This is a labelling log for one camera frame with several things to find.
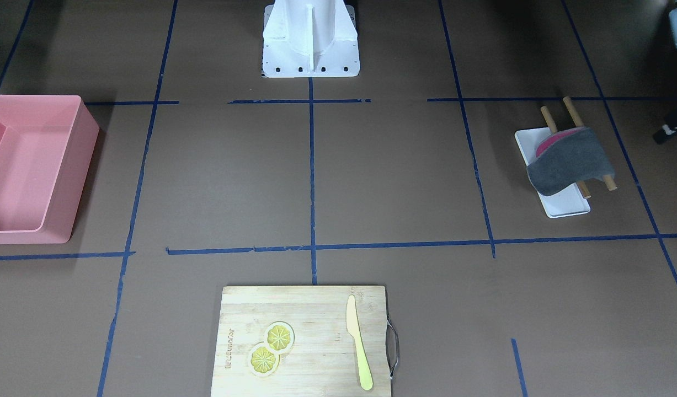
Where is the bamboo cutting board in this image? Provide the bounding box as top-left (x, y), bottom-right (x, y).
top-left (210, 286), bottom-right (393, 396)

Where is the grey and pink cloth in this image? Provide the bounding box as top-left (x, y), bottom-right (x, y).
top-left (527, 127), bottom-right (615, 196)

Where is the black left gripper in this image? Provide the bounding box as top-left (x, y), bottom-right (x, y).
top-left (653, 108), bottom-right (677, 145)

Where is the white rectangular tray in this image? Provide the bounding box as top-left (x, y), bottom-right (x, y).
top-left (514, 127), bottom-right (591, 218)

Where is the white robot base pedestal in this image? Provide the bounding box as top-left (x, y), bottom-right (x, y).
top-left (261, 1), bottom-right (361, 78)

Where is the wooden rack rod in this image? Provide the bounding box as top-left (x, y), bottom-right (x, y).
top-left (563, 96), bottom-right (618, 200)
top-left (540, 106), bottom-right (591, 200)

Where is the rear lemon slice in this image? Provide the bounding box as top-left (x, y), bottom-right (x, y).
top-left (264, 321), bottom-right (295, 355)

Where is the pink plastic bin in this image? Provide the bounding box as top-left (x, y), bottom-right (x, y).
top-left (0, 94), bottom-right (100, 245)

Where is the yellow plastic knife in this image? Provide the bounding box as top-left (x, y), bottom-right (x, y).
top-left (345, 294), bottom-right (374, 390)

